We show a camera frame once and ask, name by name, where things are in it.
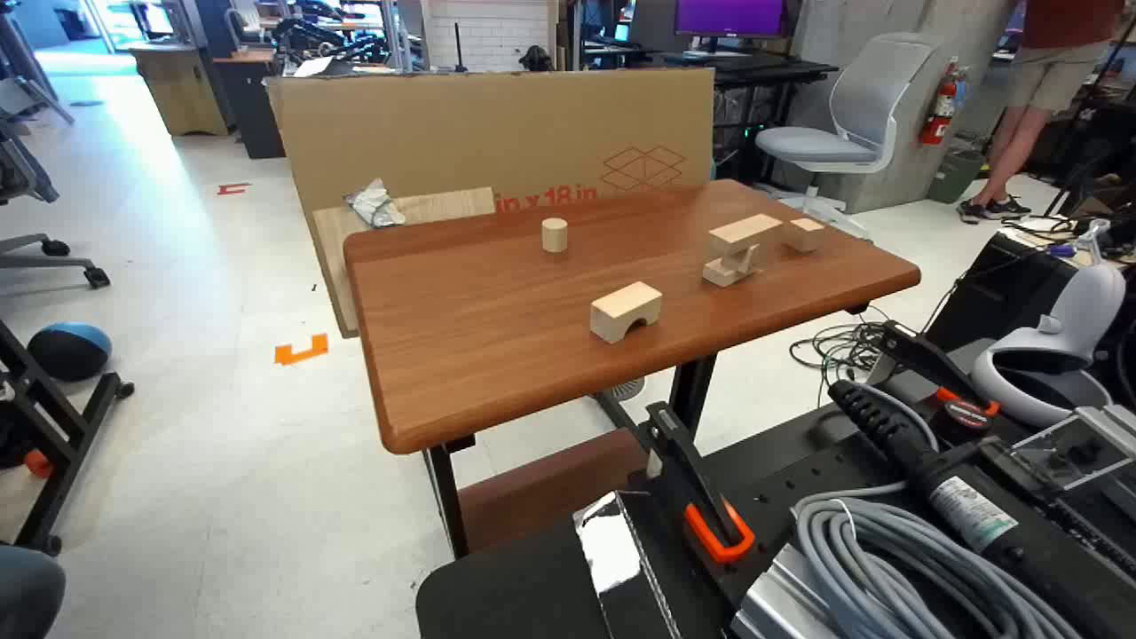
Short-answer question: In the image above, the wooden arch block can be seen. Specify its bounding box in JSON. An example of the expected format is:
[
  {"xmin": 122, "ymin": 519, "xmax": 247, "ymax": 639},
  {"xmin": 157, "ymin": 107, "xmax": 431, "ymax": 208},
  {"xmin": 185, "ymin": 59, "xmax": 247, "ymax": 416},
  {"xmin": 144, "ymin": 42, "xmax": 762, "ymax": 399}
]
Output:
[{"xmin": 587, "ymin": 275, "xmax": 667, "ymax": 347}]

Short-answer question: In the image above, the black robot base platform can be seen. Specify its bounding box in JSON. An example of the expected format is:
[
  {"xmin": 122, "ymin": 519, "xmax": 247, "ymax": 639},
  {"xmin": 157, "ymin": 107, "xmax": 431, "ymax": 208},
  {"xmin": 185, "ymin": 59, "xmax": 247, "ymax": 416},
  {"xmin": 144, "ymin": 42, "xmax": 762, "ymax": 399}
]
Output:
[{"xmin": 412, "ymin": 394, "xmax": 1136, "ymax": 639}]

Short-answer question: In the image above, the small notched wooden block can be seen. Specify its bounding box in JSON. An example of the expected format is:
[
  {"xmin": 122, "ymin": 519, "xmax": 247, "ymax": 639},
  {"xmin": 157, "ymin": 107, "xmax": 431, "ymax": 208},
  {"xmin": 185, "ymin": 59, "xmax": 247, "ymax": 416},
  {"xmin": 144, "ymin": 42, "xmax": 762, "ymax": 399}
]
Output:
[{"xmin": 699, "ymin": 242, "xmax": 762, "ymax": 291}]

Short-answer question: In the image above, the brown wooden board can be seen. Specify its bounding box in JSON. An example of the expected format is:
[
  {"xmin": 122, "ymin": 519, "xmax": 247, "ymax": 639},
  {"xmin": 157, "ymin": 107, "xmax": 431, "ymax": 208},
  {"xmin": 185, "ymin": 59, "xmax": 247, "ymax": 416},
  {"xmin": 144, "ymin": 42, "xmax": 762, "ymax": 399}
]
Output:
[{"xmin": 454, "ymin": 422, "xmax": 652, "ymax": 552}]

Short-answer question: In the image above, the large brown cardboard sheet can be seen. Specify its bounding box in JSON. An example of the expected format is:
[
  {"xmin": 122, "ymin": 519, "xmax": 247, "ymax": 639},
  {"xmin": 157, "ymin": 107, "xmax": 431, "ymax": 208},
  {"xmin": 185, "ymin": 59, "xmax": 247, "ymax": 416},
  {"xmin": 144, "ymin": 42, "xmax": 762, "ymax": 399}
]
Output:
[{"xmin": 267, "ymin": 63, "xmax": 718, "ymax": 224}]

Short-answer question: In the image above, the crumpled white plastic bag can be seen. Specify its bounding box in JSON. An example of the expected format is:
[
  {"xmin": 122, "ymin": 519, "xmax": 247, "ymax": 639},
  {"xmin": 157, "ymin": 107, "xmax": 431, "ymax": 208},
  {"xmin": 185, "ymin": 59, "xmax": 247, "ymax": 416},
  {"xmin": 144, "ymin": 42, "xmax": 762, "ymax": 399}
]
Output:
[{"xmin": 343, "ymin": 177, "xmax": 408, "ymax": 229}]

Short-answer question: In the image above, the small wooden cube block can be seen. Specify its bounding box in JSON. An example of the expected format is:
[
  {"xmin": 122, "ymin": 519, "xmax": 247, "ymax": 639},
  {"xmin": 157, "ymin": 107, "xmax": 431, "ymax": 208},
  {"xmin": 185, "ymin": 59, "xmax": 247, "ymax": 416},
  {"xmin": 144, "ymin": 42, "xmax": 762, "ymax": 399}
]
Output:
[{"xmin": 783, "ymin": 216, "xmax": 828, "ymax": 254}]

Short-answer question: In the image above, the monitor with purple screen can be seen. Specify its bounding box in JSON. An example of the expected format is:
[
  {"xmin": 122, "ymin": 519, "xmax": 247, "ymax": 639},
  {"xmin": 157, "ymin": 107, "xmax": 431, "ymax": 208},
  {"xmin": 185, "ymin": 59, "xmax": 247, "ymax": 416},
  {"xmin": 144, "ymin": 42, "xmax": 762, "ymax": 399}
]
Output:
[{"xmin": 671, "ymin": 0, "xmax": 790, "ymax": 42}]

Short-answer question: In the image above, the aluminium extrusion bar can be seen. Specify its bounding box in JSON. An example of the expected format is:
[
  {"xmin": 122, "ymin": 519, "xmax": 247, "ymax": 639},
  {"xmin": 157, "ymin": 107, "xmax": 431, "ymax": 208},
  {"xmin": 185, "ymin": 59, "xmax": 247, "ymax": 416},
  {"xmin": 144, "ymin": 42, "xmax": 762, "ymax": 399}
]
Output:
[{"xmin": 727, "ymin": 551, "xmax": 834, "ymax": 639}]

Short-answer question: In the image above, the white mesh office chair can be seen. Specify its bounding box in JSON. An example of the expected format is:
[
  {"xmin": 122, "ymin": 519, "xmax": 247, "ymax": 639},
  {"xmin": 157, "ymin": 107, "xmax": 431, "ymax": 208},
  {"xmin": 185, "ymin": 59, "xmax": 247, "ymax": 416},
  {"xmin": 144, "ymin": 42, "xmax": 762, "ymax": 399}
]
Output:
[{"xmin": 753, "ymin": 28, "xmax": 938, "ymax": 224}]

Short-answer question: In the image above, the black cabinet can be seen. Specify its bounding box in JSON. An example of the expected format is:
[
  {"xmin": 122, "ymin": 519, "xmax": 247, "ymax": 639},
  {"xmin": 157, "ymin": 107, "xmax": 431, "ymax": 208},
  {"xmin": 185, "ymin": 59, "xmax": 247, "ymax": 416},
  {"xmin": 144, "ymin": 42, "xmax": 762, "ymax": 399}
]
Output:
[{"xmin": 208, "ymin": 46, "xmax": 289, "ymax": 162}]

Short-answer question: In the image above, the small orange black clamp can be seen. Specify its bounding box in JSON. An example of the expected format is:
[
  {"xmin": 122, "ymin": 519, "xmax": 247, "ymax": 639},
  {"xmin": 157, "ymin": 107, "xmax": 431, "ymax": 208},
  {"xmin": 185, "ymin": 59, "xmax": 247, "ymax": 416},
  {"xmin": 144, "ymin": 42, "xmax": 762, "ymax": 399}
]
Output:
[{"xmin": 931, "ymin": 382, "xmax": 1005, "ymax": 434}]

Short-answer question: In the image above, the red fire extinguisher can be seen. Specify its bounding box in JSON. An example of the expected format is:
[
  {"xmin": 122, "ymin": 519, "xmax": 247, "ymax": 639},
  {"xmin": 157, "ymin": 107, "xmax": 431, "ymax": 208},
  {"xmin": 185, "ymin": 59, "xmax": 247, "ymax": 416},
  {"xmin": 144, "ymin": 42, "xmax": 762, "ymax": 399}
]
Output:
[{"xmin": 916, "ymin": 55, "xmax": 970, "ymax": 149}]

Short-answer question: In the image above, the black open case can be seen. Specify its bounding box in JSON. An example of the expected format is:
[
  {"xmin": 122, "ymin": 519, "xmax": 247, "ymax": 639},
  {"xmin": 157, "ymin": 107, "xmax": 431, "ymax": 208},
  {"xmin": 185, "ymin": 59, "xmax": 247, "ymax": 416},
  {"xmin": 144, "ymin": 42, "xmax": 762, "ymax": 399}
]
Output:
[{"xmin": 921, "ymin": 229, "xmax": 1082, "ymax": 363}]

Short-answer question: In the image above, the light wooden cabinet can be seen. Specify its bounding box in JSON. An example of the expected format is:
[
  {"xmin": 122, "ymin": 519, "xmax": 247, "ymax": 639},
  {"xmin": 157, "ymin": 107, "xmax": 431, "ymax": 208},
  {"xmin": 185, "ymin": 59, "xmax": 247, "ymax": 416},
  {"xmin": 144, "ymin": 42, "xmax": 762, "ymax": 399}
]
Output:
[{"xmin": 129, "ymin": 42, "xmax": 230, "ymax": 138}]

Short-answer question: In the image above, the blue ball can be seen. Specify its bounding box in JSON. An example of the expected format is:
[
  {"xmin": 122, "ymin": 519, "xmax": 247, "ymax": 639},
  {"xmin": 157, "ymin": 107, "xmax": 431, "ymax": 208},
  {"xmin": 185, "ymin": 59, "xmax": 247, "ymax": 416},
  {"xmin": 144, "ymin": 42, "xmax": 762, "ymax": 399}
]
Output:
[{"xmin": 24, "ymin": 320, "xmax": 116, "ymax": 382}]

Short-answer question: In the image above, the black office chair base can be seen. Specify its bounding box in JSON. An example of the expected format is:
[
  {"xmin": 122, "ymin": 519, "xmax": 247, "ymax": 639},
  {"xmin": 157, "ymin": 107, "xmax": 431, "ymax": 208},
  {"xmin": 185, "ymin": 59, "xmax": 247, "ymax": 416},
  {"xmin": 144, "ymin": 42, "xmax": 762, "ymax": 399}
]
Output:
[{"xmin": 0, "ymin": 226, "xmax": 115, "ymax": 293}]

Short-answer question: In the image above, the clear plastic box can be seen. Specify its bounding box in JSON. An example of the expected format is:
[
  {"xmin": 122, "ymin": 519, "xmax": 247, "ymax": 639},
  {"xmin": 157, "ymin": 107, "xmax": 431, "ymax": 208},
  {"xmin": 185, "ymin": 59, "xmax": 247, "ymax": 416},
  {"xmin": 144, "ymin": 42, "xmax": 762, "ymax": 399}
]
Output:
[{"xmin": 1008, "ymin": 404, "xmax": 1136, "ymax": 495}]

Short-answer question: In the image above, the black metal stand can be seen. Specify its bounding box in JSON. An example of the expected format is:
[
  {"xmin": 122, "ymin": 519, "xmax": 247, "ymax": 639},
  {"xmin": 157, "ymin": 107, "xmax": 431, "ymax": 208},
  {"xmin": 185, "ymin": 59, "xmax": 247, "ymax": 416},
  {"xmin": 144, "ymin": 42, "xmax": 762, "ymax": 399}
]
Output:
[{"xmin": 0, "ymin": 314, "xmax": 140, "ymax": 556}]

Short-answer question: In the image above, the person in khaki shorts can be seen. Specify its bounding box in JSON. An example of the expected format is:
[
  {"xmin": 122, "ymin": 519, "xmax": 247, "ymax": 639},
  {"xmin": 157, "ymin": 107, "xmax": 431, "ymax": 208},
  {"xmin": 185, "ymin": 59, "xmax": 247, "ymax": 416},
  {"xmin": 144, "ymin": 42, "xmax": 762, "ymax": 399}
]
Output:
[{"xmin": 954, "ymin": 0, "xmax": 1128, "ymax": 226}]

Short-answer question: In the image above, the blue gray rounded object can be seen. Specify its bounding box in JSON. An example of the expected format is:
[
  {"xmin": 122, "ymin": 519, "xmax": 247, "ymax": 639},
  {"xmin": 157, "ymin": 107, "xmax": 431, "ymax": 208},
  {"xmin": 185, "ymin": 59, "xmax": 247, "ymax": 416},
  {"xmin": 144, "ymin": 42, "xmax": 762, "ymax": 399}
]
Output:
[{"xmin": 0, "ymin": 544, "xmax": 71, "ymax": 639}]

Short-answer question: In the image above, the black clamp with orange handle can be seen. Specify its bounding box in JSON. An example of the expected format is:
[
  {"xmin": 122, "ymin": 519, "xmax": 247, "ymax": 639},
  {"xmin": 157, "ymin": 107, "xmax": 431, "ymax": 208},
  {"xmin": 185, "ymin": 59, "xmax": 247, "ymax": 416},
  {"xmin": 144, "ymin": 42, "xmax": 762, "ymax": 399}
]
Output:
[{"xmin": 644, "ymin": 399, "xmax": 760, "ymax": 569}]

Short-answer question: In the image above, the tangled thin cable bundle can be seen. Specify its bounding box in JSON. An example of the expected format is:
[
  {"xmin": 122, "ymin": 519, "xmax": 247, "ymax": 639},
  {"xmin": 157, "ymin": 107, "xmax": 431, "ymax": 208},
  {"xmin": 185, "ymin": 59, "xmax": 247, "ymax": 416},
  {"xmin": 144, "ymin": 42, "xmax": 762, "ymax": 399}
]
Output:
[{"xmin": 783, "ymin": 320, "xmax": 895, "ymax": 382}]

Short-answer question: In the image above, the coiled gray cable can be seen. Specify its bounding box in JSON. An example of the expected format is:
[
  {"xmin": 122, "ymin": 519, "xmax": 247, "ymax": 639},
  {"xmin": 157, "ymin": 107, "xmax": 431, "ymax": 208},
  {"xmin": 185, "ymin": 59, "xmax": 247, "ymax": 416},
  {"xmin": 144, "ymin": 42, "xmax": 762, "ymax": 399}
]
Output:
[{"xmin": 788, "ymin": 491, "xmax": 1086, "ymax": 639}]

